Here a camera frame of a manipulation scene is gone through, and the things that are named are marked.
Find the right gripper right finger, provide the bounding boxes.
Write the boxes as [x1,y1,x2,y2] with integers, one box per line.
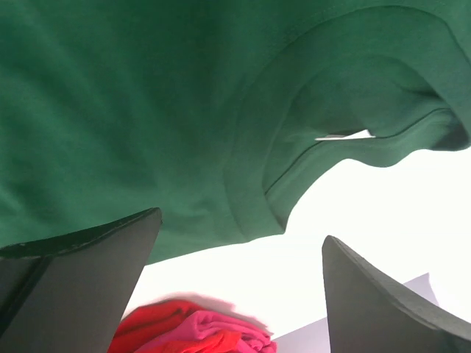
[322,236,470,353]

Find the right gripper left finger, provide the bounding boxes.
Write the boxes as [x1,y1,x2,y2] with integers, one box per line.
[1,208,161,353]

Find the green t shirt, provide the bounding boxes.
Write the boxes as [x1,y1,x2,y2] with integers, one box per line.
[1,1,470,263]

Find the red folded t shirt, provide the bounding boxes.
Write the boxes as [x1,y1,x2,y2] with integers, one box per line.
[108,299,242,353]

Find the pink folded t shirt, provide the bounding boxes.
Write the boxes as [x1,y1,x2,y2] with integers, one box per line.
[138,310,277,352]

